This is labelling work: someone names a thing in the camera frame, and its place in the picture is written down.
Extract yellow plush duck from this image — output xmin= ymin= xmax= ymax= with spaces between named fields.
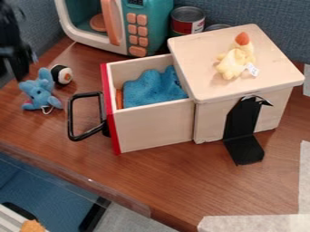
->
xmin=213 ymin=31 xmax=261 ymax=82

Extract blue plush elephant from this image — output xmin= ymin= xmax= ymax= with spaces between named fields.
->
xmin=16 ymin=67 xmax=64 ymax=115

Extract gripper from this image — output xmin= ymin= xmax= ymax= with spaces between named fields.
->
xmin=0 ymin=42 xmax=37 ymax=82

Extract red can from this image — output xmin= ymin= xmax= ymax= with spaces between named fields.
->
xmin=168 ymin=5 xmax=208 ymax=38

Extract orange toy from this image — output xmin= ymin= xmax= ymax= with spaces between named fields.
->
xmin=114 ymin=88 xmax=125 ymax=111

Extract blue cloth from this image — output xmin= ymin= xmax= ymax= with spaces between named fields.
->
xmin=121 ymin=64 xmax=190 ymax=110

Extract silver can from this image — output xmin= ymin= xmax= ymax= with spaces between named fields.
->
xmin=202 ymin=23 xmax=233 ymax=33

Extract brown toy cookie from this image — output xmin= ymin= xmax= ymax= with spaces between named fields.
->
xmin=88 ymin=13 xmax=108 ymax=33

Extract drawer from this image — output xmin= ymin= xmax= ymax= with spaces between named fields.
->
xmin=65 ymin=53 xmax=198 ymax=157

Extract toy sushi roll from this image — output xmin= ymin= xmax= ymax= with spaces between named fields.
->
xmin=48 ymin=63 xmax=74 ymax=86

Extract toy microwave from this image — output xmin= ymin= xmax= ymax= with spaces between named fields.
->
xmin=53 ymin=0 xmax=176 ymax=59

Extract cabinet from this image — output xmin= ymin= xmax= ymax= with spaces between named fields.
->
xmin=166 ymin=23 xmax=306 ymax=145

